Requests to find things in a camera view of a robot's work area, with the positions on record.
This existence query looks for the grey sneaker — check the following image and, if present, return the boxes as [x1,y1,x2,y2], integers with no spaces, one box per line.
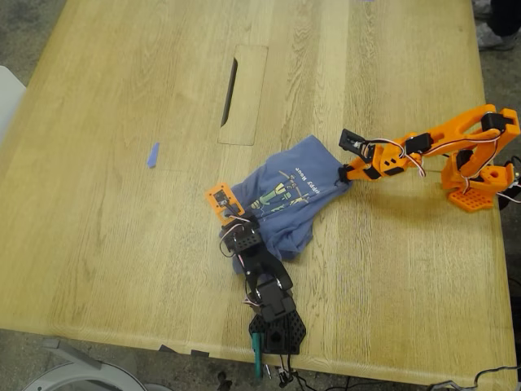
[475,20,521,52]
[471,0,494,20]

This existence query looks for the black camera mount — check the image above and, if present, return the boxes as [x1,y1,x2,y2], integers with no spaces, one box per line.
[338,128,376,160]

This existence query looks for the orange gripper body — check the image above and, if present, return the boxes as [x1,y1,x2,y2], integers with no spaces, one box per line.
[345,142,408,182]

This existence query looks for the black cable bundle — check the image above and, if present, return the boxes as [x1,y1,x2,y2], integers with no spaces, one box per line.
[264,352,355,391]

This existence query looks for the green clamp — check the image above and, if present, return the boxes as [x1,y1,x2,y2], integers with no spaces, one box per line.
[250,332,266,380]

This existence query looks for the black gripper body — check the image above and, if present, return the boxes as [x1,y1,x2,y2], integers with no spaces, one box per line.
[221,217,262,257]

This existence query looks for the black table clamp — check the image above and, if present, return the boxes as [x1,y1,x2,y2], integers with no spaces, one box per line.
[497,155,521,211]

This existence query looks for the grey black cable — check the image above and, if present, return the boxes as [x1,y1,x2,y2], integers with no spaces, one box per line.
[429,363,521,391]

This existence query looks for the grey round stool frame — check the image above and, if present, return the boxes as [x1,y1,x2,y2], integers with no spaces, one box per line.
[22,337,174,391]

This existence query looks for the blue printed T-shirt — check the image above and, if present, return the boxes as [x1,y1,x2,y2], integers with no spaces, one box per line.
[218,134,353,278]

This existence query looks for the orange camera mount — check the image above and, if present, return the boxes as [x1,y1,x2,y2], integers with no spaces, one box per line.
[204,181,247,226]

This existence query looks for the dark trouser leg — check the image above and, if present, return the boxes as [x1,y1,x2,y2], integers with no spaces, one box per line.
[489,0,521,38]

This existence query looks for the white chair with solid backrest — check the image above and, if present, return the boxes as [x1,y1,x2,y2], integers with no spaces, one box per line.
[0,64,27,144]

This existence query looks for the white red servo cable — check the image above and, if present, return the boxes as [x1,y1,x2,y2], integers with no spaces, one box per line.
[357,137,502,195]
[218,215,261,309]

